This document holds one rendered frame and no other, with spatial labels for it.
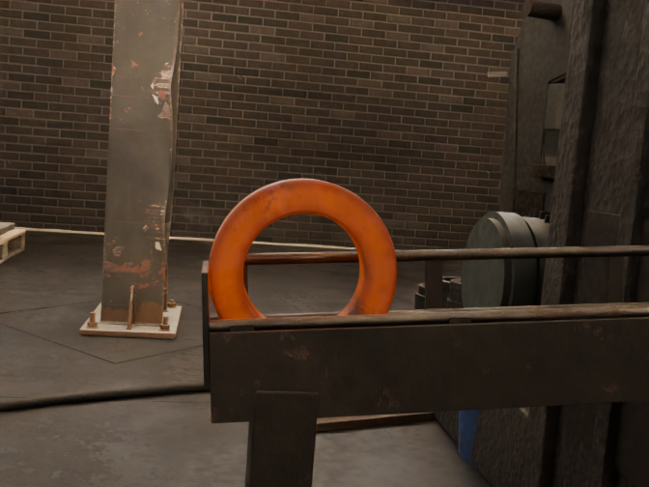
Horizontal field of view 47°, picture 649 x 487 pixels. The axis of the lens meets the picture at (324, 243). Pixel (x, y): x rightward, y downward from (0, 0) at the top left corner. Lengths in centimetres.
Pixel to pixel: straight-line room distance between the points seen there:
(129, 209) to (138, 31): 74
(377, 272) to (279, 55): 617
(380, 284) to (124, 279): 260
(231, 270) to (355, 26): 633
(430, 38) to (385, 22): 44
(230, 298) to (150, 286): 256
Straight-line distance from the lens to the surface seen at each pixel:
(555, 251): 84
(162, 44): 324
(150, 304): 328
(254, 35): 686
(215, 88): 679
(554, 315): 76
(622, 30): 146
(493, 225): 212
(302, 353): 69
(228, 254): 70
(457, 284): 257
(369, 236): 71
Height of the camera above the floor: 78
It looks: 6 degrees down
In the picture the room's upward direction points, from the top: 4 degrees clockwise
